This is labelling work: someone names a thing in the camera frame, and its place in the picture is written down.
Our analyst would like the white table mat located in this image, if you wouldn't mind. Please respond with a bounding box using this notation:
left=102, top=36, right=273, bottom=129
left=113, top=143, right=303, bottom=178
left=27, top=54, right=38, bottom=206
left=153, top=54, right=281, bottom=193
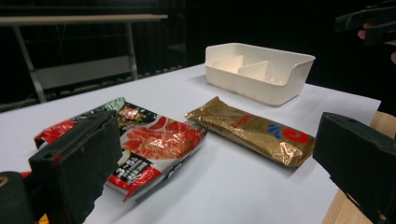
left=0, top=63, right=382, bottom=224

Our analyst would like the gold foil packet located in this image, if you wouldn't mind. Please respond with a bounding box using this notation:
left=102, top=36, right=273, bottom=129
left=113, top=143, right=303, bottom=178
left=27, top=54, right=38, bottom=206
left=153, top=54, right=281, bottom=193
left=184, top=95, right=316, bottom=168

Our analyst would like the white plastic bin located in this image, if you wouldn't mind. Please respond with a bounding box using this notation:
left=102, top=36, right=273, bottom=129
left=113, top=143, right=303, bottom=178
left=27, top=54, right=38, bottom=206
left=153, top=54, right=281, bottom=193
left=204, top=42, right=317, bottom=107

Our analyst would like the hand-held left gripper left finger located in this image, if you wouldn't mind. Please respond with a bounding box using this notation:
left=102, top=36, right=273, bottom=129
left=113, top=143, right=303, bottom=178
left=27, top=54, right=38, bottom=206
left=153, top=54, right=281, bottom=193
left=28, top=109, right=123, bottom=224

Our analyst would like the grey metal frame table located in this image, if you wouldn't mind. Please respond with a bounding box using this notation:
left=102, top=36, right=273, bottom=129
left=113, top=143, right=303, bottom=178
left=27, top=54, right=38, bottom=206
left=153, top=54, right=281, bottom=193
left=0, top=13, right=169, bottom=105

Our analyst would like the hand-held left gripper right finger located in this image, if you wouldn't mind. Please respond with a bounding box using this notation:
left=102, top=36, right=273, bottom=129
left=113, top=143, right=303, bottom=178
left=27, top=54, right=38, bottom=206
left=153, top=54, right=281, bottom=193
left=312, top=111, right=396, bottom=224

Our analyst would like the red black hotpot seasoning packet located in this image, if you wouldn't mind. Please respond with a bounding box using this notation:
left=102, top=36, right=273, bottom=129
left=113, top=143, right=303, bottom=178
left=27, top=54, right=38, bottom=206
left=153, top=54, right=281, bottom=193
left=33, top=96, right=208, bottom=203

